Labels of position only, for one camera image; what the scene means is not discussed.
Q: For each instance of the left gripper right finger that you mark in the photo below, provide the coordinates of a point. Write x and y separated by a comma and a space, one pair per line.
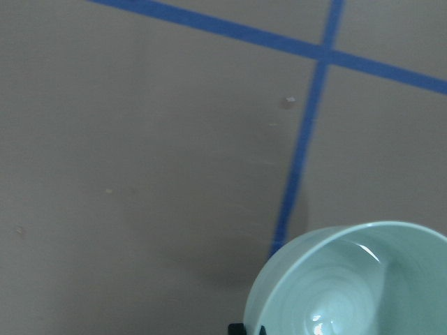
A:
262, 331

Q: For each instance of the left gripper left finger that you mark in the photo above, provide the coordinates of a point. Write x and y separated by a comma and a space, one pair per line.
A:
235, 329

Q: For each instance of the mint green ceramic bowl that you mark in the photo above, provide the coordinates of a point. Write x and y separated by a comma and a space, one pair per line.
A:
385, 277

